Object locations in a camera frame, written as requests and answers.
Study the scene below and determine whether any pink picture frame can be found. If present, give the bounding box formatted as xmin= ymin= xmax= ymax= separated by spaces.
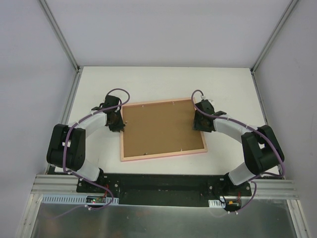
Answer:
xmin=119 ymin=97 xmax=208 ymax=163

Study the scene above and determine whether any brown cardboard backing board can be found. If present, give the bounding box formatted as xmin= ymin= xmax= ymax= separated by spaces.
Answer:
xmin=122 ymin=99 xmax=205 ymax=158

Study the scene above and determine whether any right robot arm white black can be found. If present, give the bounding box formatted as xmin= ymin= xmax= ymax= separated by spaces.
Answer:
xmin=193 ymin=100 xmax=285 ymax=196

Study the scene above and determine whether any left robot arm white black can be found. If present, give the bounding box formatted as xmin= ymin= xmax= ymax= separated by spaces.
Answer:
xmin=47 ymin=95 xmax=125 ymax=193

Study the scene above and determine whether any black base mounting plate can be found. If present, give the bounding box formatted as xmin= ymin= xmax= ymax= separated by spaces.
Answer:
xmin=76 ymin=173 xmax=257 ymax=206

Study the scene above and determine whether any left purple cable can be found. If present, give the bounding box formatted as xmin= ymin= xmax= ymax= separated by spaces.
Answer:
xmin=44 ymin=88 xmax=131 ymax=219

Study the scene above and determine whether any purple cable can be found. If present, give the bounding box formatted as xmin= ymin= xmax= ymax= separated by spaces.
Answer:
xmin=44 ymin=88 xmax=131 ymax=219
xmin=191 ymin=89 xmax=286 ymax=218

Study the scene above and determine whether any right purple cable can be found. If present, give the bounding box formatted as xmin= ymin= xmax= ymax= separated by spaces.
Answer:
xmin=191 ymin=89 xmax=286 ymax=218

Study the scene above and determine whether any right white slotted cable duct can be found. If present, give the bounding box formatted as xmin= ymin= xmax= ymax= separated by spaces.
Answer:
xmin=208 ymin=200 xmax=226 ymax=209

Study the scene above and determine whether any white slotted cable duct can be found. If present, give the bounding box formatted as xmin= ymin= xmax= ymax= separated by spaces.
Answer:
xmin=208 ymin=200 xmax=226 ymax=209
xmin=42 ymin=194 xmax=119 ymax=206

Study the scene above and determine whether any left white slotted cable duct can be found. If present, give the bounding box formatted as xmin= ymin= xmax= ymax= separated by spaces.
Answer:
xmin=42 ymin=194 xmax=119 ymax=206

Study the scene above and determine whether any left aluminium corner post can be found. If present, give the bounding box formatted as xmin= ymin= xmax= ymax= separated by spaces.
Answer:
xmin=38 ymin=0 xmax=80 ymax=72

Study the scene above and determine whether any aluminium corner post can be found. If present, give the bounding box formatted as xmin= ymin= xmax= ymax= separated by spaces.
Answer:
xmin=38 ymin=0 xmax=80 ymax=72
xmin=250 ymin=0 xmax=300 ymax=75

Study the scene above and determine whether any right aluminium corner post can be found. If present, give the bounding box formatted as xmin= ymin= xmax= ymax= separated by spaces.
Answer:
xmin=250 ymin=0 xmax=300 ymax=75

